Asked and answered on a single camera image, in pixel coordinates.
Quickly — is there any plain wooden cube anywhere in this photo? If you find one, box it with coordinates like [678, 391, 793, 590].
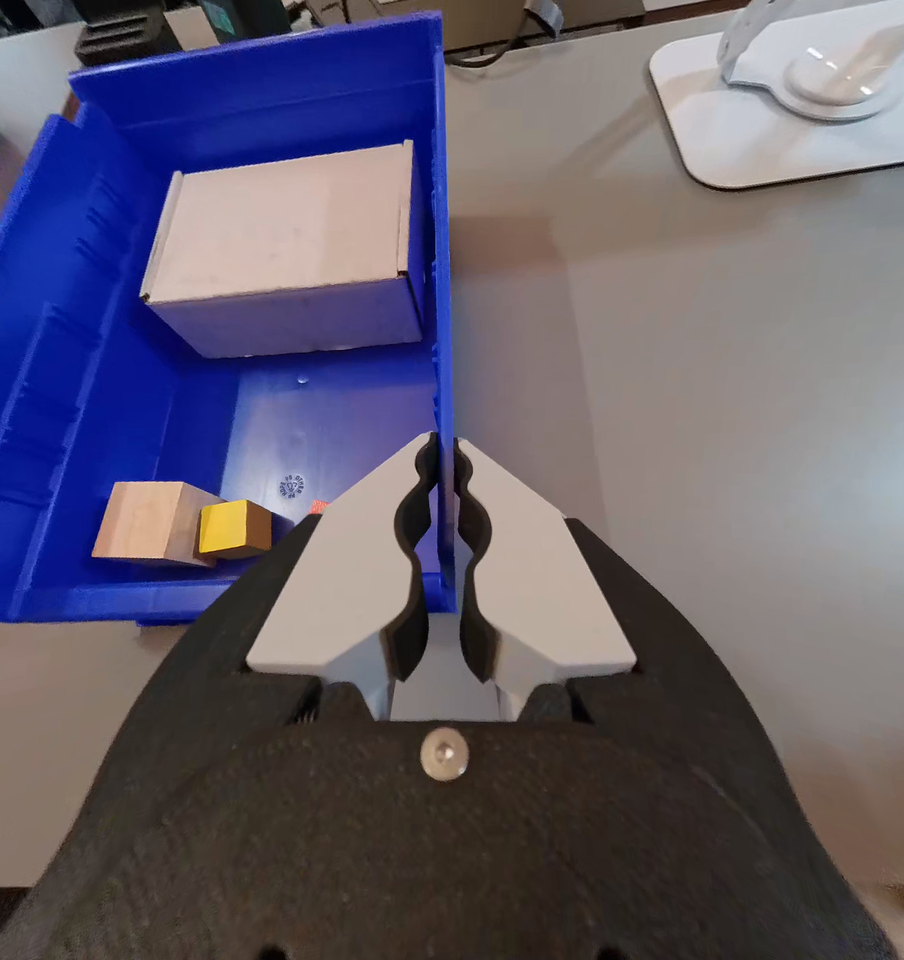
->
[92, 481, 229, 569]

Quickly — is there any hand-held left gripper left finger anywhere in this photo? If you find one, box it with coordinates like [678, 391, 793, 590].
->
[244, 431, 441, 723]

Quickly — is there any white cardboard mailer box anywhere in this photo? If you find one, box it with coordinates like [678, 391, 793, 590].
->
[140, 138, 426, 360]

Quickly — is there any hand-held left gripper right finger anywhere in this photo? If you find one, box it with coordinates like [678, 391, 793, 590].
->
[452, 437, 640, 723]

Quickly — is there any white document stand wooden board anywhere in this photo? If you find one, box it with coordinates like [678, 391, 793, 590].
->
[648, 0, 904, 190]

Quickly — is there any grey desk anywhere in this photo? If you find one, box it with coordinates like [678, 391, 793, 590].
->
[0, 15, 904, 960]

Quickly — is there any yellow wooden cube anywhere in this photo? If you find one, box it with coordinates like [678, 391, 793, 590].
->
[194, 499, 274, 564]

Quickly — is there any blue plastic bin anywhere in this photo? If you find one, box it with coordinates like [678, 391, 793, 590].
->
[0, 9, 456, 627]

